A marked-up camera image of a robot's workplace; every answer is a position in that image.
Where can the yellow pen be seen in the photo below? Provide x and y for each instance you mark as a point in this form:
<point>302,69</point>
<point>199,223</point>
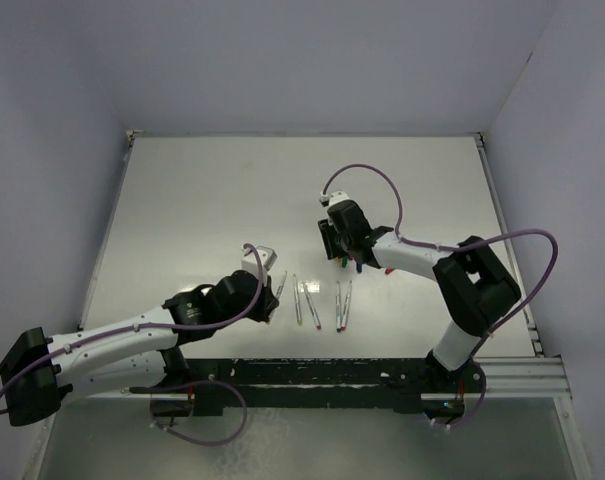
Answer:
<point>281,286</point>

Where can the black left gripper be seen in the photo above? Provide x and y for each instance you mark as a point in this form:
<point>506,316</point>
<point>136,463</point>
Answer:
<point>267,302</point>

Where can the purple pen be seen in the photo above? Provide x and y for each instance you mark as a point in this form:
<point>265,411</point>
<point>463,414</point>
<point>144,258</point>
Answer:
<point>314,313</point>

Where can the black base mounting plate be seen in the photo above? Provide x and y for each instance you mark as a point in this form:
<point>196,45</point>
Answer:
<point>402,385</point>

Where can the blue pen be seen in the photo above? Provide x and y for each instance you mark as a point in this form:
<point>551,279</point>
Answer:
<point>338,308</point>

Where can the aluminium frame rail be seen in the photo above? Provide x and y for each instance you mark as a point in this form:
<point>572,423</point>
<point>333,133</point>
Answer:
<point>539,376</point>

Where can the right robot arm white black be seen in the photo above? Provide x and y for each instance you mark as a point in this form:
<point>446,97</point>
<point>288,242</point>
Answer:
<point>476,287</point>

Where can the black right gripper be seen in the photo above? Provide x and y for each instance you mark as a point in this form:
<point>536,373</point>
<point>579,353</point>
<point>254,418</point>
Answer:
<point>327,229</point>

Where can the green pen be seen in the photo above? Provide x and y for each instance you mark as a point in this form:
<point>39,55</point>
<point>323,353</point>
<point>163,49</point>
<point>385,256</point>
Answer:
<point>297,303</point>

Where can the red pen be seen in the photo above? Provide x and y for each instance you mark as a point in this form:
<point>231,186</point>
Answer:
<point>346,306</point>

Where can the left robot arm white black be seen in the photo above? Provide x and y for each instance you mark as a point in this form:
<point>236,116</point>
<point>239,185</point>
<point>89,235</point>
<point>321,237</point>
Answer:
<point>40,372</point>

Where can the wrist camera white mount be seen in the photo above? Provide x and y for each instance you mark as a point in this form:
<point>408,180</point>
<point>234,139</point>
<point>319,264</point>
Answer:
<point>258,259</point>
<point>332,198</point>

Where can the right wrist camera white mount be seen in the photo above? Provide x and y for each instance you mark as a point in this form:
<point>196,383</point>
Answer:
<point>332,198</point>

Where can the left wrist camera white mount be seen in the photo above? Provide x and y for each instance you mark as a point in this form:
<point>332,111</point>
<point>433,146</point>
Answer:
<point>258,259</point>

